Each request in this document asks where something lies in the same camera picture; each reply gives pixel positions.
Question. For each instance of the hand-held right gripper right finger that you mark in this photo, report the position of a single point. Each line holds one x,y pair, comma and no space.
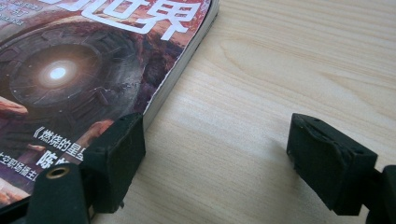
330,165

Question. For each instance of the red-brown cover magazine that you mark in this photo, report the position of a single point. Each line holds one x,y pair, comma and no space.
77,71

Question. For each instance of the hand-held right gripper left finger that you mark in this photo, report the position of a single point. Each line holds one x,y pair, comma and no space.
116,161

